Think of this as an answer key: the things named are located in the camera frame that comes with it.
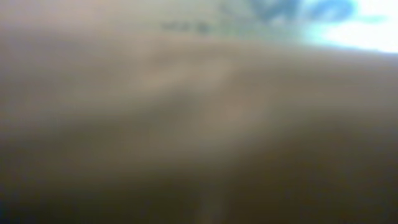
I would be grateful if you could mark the beige brown snack bag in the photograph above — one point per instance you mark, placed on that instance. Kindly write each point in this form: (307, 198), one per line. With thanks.
(102, 122)

